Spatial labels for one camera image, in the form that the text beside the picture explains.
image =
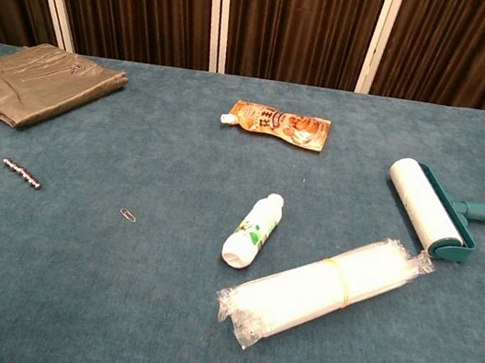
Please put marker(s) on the silver bead chain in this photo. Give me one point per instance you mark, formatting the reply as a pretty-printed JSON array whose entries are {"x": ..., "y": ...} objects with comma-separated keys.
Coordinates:
[{"x": 21, "y": 173}]

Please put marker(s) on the small metal paperclip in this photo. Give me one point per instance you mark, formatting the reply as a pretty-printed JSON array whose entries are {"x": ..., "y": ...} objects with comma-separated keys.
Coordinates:
[{"x": 128, "y": 215}]

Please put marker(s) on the white plastic bottle green label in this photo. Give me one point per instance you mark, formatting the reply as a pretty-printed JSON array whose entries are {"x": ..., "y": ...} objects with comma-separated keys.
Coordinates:
[{"x": 253, "y": 232}]

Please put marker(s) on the orange spouted sauce pouch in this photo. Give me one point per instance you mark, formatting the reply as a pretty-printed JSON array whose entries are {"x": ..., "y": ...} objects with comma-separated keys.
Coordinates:
[{"x": 280, "y": 125}]

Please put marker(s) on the wrapped white lint roller refills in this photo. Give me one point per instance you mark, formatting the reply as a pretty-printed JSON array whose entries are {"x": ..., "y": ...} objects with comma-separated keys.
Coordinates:
[{"x": 317, "y": 292}]

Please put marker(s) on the dark brown pleated curtain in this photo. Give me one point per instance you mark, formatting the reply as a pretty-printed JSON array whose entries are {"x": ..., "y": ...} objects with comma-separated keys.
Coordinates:
[{"x": 297, "y": 18}]

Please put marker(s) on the folded grey-green trousers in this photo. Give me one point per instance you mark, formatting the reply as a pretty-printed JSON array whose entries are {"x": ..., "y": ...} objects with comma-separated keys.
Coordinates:
[{"x": 31, "y": 81}]

